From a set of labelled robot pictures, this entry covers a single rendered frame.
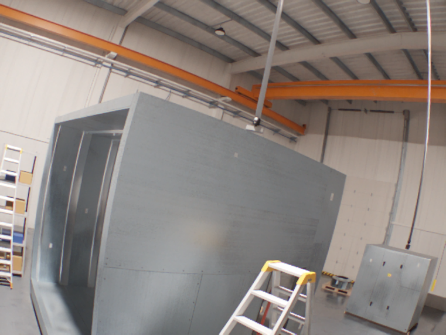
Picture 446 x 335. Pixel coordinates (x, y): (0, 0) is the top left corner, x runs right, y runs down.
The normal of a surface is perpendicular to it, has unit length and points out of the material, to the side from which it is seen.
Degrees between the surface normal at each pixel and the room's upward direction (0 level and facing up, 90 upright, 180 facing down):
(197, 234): 90
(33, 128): 90
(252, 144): 90
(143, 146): 90
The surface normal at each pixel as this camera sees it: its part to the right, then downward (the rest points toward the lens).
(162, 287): 0.63, 0.12
